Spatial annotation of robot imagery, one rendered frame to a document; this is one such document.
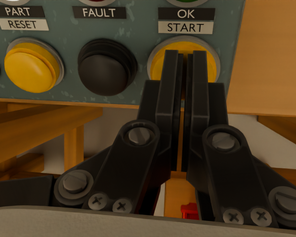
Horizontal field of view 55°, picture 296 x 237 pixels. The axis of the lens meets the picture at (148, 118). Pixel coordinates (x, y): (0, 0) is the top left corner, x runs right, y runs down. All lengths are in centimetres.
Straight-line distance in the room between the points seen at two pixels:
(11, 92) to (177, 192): 18
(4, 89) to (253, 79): 13
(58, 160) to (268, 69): 110
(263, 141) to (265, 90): 96
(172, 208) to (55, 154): 96
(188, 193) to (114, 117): 85
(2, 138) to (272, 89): 46
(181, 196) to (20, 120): 39
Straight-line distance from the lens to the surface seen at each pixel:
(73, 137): 91
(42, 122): 67
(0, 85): 17
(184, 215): 26
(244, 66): 16
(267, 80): 16
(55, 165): 123
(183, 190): 28
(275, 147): 114
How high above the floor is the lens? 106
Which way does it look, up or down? 79 degrees down
